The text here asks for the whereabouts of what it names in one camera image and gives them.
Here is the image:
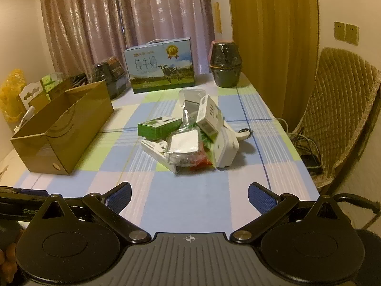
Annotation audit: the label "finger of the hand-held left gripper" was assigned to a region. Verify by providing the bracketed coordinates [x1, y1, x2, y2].
[0, 186, 50, 199]

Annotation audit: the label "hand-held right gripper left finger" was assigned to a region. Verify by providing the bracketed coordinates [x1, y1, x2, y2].
[27, 182, 152, 243]

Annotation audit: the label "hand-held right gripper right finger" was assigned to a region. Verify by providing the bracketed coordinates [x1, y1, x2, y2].
[230, 183, 356, 244]

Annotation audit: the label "long white box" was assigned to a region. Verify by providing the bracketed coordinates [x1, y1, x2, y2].
[140, 138, 180, 174]

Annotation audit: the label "brown cardboard box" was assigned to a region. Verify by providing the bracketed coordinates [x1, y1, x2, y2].
[10, 80, 114, 175]

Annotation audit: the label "white square device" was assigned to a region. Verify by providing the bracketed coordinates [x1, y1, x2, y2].
[166, 129, 203, 163]

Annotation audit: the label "checked cloth desktop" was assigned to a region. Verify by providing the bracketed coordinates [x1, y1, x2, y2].
[0, 71, 322, 236]

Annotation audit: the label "person's left hand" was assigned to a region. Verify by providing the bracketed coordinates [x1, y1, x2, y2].
[0, 243, 18, 277]

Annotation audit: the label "white plug adapter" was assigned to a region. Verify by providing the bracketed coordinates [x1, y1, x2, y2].
[215, 127, 240, 168]

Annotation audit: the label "black flat device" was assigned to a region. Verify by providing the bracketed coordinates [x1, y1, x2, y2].
[300, 154, 323, 175]

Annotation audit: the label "white plastic spoon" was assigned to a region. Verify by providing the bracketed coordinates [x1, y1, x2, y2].
[229, 128, 254, 140]

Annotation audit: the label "red snack packet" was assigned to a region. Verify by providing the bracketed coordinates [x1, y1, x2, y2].
[190, 147, 215, 169]

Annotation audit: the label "small green box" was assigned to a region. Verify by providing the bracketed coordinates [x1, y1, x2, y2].
[137, 116, 182, 141]

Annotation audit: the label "white cardboard hanger pack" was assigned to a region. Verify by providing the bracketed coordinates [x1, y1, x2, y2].
[18, 81, 45, 108]

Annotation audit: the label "yellow plastic bag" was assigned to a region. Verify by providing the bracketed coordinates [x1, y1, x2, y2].
[0, 68, 26, 123]

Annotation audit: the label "white green upright box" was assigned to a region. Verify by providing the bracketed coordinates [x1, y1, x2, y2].
[196, 95, 222, 139]

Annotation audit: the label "green white carton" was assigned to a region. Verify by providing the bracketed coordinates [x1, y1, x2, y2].
[40, 73, 64, 95]

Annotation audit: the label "dark paper bag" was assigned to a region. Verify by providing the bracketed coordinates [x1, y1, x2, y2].
[48, 73, 88, 100]

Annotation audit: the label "black chair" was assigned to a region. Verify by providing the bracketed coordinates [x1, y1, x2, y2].
[330, 194, 381, 286]

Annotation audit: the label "dark wrapped package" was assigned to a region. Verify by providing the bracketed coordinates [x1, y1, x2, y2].
[91, 56, 127, 100]

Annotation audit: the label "clear plastic box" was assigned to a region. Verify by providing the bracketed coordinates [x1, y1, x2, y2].
[179, 89, 206, 108]

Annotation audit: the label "quilted cover chair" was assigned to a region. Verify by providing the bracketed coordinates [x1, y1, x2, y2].
[281, 47, 381, 192]

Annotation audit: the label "black wrapped bowl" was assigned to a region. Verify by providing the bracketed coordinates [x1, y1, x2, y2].
[209, 40, 242, 88]

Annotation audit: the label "cow print milk carton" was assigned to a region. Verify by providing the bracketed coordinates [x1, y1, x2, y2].
[123, 37, 196, 94]

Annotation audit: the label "yellow brown curtain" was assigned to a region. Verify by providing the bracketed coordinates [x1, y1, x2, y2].
[228, 0, 319, 132]

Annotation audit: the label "pink curtain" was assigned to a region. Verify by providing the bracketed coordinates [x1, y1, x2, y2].
[39, 0, 216, 78]

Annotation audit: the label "black cables on chair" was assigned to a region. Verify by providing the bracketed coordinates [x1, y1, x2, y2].
[290, 127, 322, 167]

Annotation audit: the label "white power cable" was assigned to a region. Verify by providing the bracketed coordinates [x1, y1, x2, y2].
[269, 117, 291, 132]

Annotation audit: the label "beige wall socket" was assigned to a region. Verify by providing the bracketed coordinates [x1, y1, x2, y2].
[345, 23, 359, 46]
[334, 21, 346, 41]

